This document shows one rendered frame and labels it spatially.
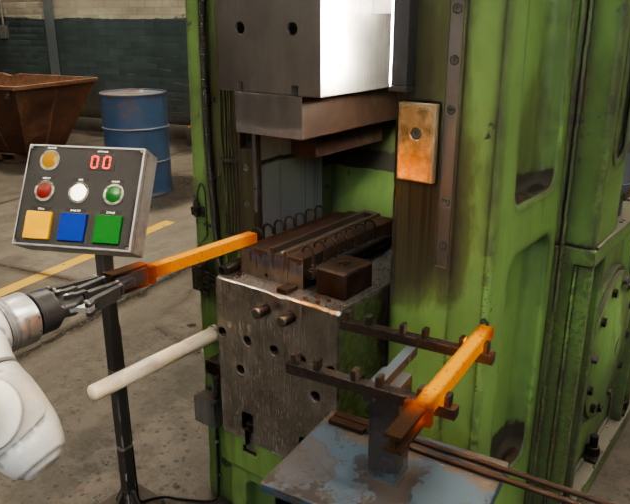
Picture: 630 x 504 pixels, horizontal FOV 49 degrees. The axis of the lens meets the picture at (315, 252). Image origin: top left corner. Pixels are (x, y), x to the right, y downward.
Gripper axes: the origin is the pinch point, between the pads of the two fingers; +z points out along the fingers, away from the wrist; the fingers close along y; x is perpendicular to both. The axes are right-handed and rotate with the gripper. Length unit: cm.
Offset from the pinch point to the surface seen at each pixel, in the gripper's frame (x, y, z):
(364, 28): 43, 13, 61
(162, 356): -43, -36, 35
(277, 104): 27, 1, 44
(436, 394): -10, 59, 12
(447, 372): -10, 57, 20
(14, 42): 4, -839, 479
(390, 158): 7, 2, 92
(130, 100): -25, -375, 302
